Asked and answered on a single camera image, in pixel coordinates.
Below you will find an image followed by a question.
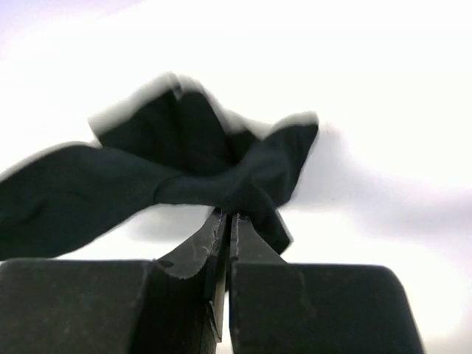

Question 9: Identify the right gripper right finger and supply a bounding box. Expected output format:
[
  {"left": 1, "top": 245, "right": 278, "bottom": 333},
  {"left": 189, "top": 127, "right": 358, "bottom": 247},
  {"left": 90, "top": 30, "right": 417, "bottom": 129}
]
[{"left": 229, "top": 215, "right": 423, "bottom": 354}]

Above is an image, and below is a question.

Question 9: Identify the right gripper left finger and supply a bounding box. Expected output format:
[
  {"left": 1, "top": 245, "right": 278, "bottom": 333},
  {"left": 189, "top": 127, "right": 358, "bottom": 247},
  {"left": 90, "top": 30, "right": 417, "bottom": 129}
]
[{"left": 1, "top": 210, "right": 226, "bottom": 354}]

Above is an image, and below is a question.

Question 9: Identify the black t-shirt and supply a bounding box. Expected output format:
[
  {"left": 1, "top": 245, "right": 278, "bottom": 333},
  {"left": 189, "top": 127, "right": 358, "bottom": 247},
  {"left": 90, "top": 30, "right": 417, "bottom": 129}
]
[{"left": 1, "top": 75, "right": 319, "bottom": 260}]

